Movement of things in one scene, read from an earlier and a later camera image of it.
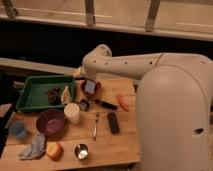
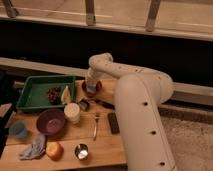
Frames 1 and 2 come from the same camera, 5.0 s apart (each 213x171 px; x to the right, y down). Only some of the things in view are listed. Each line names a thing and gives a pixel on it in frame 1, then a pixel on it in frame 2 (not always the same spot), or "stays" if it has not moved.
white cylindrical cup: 72,113 stays
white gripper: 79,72 to 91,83
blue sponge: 90,86 stays
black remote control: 114,127 stays
